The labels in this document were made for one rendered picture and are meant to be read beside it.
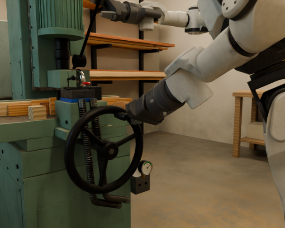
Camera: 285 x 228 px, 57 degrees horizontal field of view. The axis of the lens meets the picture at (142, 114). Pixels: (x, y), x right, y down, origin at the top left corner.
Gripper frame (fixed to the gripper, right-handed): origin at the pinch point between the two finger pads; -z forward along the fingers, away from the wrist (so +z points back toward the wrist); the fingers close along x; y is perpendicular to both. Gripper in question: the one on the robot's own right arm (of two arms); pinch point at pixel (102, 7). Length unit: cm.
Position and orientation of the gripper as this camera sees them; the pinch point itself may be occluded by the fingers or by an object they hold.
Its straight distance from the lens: 115.7
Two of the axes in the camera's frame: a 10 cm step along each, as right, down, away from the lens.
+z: 7.8, -0.9, 6.2
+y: -4.1, 6.8, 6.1
